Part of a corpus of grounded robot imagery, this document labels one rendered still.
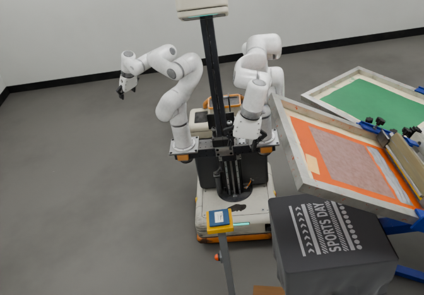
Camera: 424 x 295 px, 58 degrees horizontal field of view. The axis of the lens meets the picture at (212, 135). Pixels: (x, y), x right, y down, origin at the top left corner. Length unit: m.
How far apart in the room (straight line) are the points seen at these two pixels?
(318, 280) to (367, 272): 0.21
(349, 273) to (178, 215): 1.82
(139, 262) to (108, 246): 0.33
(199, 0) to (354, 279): 1.36
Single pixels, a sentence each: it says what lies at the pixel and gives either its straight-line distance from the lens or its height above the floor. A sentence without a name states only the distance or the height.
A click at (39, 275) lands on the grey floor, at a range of 3.41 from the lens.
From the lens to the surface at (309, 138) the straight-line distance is 1.64.
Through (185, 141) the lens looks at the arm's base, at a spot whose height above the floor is 1.19.
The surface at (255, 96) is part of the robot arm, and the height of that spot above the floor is 1.73.
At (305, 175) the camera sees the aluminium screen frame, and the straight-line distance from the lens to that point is 1.32.
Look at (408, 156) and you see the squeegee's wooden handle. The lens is 1.85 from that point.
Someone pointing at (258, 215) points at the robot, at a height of 0.28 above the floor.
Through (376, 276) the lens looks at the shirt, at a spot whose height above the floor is 0.85.
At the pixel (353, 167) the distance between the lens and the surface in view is 1.65.
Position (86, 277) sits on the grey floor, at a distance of 3.22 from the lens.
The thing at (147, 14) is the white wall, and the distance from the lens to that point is 5.29.
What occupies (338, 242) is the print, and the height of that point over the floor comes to 0.95.
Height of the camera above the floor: 2.43
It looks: 36 degrees down
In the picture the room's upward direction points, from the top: 9 degrees counter-clockwise
